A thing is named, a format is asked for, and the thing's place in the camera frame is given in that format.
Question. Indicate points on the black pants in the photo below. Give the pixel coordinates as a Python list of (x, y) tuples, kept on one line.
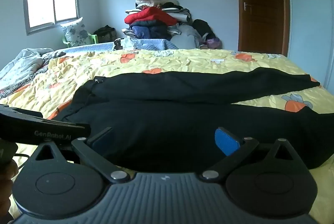
[(169, 119)]

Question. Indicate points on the floral pillow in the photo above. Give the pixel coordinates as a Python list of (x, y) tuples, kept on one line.
[(75, 32)]

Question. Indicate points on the person's left hand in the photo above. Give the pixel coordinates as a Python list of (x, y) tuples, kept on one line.
[(6, 179)]

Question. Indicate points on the pile of clothes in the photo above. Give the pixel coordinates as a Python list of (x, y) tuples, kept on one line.
[(154, 17)]

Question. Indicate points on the zebra striped cloth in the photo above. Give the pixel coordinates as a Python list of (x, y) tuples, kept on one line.
[(6, 93)]

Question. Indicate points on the grey white quilt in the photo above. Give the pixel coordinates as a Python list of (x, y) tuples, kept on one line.
[(21, 64)]

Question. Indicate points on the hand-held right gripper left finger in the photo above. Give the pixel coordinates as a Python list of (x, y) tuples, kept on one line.
[(100, 140)]

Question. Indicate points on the green plastic chair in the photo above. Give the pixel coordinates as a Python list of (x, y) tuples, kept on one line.
[(94, 38)]

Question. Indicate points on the brown wooden door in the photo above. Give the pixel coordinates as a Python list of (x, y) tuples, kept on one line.
[(261, 25)]

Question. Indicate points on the dark bag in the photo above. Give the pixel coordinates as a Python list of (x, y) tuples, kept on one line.
[(105, 33)]

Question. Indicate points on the white wardrobe with flower stickers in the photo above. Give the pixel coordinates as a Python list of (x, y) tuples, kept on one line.
[(308, 25)]

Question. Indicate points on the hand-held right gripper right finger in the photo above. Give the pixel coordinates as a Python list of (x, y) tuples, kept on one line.
[(227, 141)]

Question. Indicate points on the yellow floral bedsheet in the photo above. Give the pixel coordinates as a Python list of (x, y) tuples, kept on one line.
[(182, 62)]

